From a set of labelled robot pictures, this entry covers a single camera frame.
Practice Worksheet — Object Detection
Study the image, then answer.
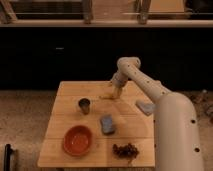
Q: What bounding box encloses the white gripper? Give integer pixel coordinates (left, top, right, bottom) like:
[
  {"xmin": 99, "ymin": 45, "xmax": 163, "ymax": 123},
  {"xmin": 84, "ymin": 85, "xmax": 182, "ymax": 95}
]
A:
[{"xmin": 111, "ymin": 72, "xmax": 128, "ymax": 99}]

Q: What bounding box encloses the yellow banana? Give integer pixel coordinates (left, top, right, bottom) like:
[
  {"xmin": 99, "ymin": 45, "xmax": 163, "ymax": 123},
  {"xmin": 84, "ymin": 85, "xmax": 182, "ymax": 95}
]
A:
[{"xmin": 99, "ymin": 96, "xmax": 114, "ymax": 100}]

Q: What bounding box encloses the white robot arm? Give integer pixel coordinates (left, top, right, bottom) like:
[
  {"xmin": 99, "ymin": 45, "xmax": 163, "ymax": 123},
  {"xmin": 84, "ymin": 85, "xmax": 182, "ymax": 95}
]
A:
[{"xmin": 112, "ymin": 57, "xmax": 204, "ymax": 171}]

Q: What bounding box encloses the red bowl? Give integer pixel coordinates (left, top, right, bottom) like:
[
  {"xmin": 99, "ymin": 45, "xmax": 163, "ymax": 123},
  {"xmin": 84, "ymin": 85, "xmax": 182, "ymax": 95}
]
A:
[{"xmin": 62, "ymin": 125, "xmax": 93, "ymax": 157}]

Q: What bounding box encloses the blue sponge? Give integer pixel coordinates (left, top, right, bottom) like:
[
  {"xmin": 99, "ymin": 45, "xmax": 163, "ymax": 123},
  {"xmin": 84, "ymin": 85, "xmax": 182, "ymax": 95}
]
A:
[{"xmin": 100, "ymin": 115, "xmax": 116, "ymax": 135}]

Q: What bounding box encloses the dark small cup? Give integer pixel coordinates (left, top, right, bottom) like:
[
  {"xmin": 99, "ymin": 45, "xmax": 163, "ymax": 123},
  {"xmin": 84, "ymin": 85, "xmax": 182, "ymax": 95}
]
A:
[{"xmin": 78, "ymin": 98, "xmax": 90, "ymax": 114}]

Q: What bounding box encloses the grey folded cloth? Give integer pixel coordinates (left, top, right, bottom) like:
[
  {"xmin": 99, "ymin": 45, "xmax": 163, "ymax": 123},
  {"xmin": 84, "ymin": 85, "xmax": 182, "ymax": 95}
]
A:
[{"xmin": 135, "ymin": 100, "xmax": 155, "ymax": 116}]

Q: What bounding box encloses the wooden table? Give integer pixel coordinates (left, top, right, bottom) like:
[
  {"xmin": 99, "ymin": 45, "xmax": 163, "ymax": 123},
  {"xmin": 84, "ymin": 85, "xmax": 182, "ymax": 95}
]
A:
[{"xmin": 38, "ymin": 81, "xmax": 155, "ymax": 168}]

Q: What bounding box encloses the bunch of dark grapes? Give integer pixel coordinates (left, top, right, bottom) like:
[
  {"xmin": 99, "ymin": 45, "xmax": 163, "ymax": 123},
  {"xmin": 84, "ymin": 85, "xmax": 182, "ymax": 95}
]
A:
[{"xmin": 112, "ymin": 143, "xmax": 139, "ymax": 163}]

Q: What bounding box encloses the black object at floor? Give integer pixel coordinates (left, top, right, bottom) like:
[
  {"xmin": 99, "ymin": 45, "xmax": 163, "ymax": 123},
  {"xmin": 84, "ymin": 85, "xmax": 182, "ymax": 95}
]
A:
[{"xmin": 3, "ymin": 144, "xmax": 15, "ymax": 171}]

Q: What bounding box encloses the wooden shelf rail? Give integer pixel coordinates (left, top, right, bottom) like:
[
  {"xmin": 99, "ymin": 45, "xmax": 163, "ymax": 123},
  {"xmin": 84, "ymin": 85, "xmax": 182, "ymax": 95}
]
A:
[{"xmin": 0, "ymin": 0, "xmax": 213, "ymax": 28}]

